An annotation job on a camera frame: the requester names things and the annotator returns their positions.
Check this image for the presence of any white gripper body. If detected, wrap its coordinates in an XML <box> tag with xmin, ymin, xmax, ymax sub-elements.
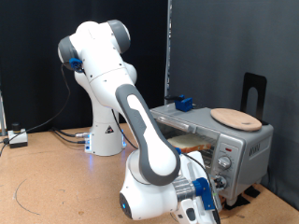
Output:
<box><xmin>178</xmin><ymin>150</ymin><xmax>224</xmax><ymax>224</ymax></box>

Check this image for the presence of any white bread slice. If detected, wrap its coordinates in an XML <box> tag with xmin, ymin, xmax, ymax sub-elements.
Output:
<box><xmin>167</xmin><ymin>133</ymin><xmax>213</xmax><ymax>154</ymax></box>

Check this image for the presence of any blue object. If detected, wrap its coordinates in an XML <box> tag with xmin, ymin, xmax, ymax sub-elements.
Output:
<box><xmin>164</xmin><ymin>94</ymin><xmax>204</xmax><ymax>113</ymax></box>

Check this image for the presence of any silver toaster oven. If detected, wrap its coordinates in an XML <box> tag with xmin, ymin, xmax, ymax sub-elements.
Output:
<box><xmin>149</xmin><ymin>102</ymin><xmax>275</xmax><ymax>207</ymax></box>

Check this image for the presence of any black tape strip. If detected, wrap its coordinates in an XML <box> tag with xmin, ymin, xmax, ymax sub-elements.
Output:
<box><xmin>244</xmin><ymin>185</ymin><xmax>262</xmax><ymax>199</ymax></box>

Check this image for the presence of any small wooden cutting board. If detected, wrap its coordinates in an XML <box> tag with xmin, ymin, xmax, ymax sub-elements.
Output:
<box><xmin>209</xmin><ymin>107</ymin><xmax>263</xmax><ymax>133</ymax></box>

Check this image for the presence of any black metal bookend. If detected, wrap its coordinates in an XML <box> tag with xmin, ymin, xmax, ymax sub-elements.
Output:
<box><xmin>239</xmin><ymin>72</ymin><xmax>269</xmax><ymax>126</ymax></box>

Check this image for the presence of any grey backdrop curtain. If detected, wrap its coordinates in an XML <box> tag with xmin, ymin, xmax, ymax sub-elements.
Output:
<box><xmin>169</xmin><ymin>0</ymin><xmax>299</xmax><ymax>211</ymax></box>

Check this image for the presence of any vertical aluminium pole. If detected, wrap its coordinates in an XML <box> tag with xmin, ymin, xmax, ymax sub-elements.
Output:
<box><xmin>164</xmin><ymin>0</ymin><xmax>173</xmax><ymax>104</ymax></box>

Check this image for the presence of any black backdrop curtain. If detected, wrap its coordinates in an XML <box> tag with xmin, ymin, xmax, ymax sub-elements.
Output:
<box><xmin>0</xmin><ymin>0</ymin><xmax>171</xmax><ymax>134</ymax></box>

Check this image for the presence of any emergency stop button box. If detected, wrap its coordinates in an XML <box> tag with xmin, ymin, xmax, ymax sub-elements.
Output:
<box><xmin>7</xmin><ymin>122</ymin><xmax>29</xmax><ymax>149</ymax></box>

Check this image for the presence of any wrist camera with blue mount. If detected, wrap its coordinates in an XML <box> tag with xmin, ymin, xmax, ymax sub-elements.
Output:
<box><xmin>192</xmin><ymin>176</ymin><xmax>217</xmax><ymax>212</ymax></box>

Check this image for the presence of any wire oven rack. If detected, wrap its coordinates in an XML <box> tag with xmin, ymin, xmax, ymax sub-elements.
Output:
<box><xmin>186</xmin><ymin>133</ymin><xmax>218</xmax><ymax>167</ymax></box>

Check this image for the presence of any base cable with silver plug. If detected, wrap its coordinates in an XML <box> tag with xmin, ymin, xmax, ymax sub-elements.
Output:
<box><xmin>50</xmin><ymin>126</ymin><xmax>92</xmax><ymax>138</ymax></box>

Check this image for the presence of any black base cable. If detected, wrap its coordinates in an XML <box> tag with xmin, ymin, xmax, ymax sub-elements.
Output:
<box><xmin>52</xmin><ymin>130</ymin><xmax>88</xmax><ymax>145</ymax></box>

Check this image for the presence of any long black camera cable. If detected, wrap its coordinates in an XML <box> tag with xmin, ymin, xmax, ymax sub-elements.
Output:
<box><xmin>0</xmin><ymin>63</ymin><xmax>221</xmax><ymax>224</ymax></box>

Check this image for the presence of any metal frame post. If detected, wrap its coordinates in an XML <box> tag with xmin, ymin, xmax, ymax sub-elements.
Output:
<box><xmin>0</xmin><ymin>90</ymin><xmax>7</xmax><ymax>137</ymax></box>

